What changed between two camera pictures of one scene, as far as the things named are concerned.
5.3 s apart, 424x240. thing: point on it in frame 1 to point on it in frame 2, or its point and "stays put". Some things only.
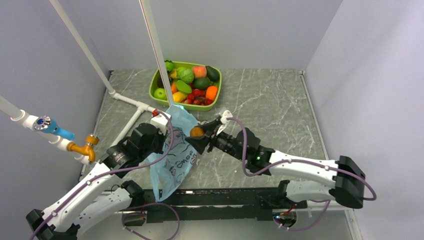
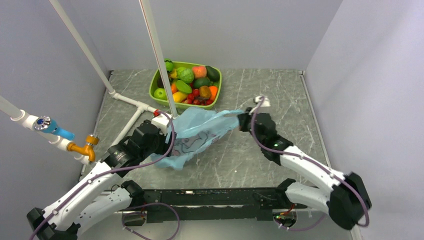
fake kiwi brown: [197, 131] to [205, 92]
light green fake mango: [182, 86] stays put
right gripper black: [200, 143] to [243, 118]
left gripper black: [162, 138] stays put
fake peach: [199, 71] stays put
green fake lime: [201, 83] stays put
